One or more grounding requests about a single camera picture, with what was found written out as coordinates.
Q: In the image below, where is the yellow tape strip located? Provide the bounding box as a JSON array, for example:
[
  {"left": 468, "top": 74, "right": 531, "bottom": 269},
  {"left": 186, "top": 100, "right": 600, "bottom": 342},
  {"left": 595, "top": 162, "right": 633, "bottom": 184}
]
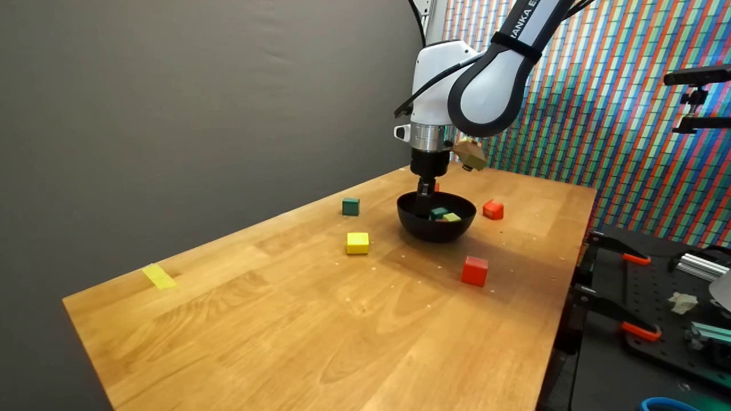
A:
[{"left": 139, "top": 263, "right": 181, "bottom": 292}]

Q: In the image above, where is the black bowl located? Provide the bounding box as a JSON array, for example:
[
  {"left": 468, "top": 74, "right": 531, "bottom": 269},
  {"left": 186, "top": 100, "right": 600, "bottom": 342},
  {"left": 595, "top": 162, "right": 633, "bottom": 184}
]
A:
[{"left": 394, "top": 189, "right": 480, "bottom": 244}]

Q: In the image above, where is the teal metal bar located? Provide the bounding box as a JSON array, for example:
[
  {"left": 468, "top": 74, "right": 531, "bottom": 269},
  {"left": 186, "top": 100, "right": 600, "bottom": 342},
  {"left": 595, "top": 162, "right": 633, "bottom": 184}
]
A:
[{"left": 682, "top": 317, "right": 731, "bottom": 355}]

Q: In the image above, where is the black clamp orange handle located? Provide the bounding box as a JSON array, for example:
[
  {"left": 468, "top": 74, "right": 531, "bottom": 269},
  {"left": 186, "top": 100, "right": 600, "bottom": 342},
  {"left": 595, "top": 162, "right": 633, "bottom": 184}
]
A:
[
  {"left": 571, "top": 283, "right": 663, "bottom": 346},
  {"left": 584, "top": 228, "right": 655, "bottom": 269}
]

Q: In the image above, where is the small pale crumpled wad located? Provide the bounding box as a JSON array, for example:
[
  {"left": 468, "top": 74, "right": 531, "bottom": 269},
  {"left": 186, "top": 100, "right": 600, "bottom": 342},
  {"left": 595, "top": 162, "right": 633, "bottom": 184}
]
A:
[{"left": 667, "top": 290, "right": 700, "bottom": 315}]

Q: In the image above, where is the grey fabric backdrop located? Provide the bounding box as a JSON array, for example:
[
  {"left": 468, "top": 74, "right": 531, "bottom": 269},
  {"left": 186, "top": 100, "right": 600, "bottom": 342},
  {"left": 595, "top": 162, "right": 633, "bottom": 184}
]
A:
[{"left": 0, "top": 0, "right": 428, "bottom": 411}]

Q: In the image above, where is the black pegboard bench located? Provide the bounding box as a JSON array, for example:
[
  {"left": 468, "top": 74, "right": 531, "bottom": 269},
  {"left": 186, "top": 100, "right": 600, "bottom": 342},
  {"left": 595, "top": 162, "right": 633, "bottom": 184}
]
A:
[{"left": 562, "top": 225, "right": 731, "bottom": 411}]

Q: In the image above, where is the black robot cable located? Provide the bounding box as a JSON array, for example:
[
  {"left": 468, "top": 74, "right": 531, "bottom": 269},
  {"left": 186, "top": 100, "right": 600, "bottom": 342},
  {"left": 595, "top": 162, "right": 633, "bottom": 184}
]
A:
[{"left": 391, "top": 55, "right": 458, "bottom": 122}]

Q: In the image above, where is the white backdrop frame pole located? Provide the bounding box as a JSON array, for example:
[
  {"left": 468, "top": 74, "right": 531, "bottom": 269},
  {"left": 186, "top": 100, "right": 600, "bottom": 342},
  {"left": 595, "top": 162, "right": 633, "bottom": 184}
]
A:
[{"left": 419, "top": 0, "right": 451, "bottom": 44}]

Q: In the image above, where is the grey round plate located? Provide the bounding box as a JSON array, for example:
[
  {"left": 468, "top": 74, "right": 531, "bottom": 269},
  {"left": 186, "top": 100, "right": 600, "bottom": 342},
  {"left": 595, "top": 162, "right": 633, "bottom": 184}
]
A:
[{"left": 706, "top": 275, "right": 731, "bottom": 315}]

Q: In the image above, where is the tan wrist camera box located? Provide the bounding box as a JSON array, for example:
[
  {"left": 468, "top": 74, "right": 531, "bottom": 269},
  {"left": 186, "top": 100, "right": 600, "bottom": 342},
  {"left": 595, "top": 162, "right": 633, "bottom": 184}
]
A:
[{"left": 451, "top": 137, "right": 488, "bottom": 175}]

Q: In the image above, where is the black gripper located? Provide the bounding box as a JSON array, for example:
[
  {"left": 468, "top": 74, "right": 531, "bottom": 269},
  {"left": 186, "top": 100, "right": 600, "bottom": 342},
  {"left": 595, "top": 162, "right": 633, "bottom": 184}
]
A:
[{"left": 409, "top": 148, "right": 450, "bottom": 202}]

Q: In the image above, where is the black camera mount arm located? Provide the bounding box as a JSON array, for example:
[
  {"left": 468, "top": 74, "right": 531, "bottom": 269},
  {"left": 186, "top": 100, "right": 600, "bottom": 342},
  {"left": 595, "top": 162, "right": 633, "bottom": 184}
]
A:
[{"left": 659, "top": 65, "right": 731, "bottom": 137}]

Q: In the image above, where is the silver aluminium bar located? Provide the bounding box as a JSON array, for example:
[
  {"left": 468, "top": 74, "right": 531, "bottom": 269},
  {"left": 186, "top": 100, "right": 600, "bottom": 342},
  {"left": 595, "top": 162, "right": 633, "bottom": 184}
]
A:
[{"left": 674, "top": 252, "right": 731, "bottom": 283}]

